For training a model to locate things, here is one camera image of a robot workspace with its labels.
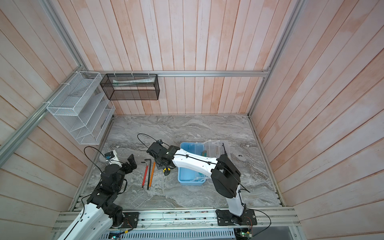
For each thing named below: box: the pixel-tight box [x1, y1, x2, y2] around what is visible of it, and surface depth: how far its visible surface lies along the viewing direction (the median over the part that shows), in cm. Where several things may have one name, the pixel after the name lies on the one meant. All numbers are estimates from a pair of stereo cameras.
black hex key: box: [144, 158, 152, 191], surface depth 90 cm
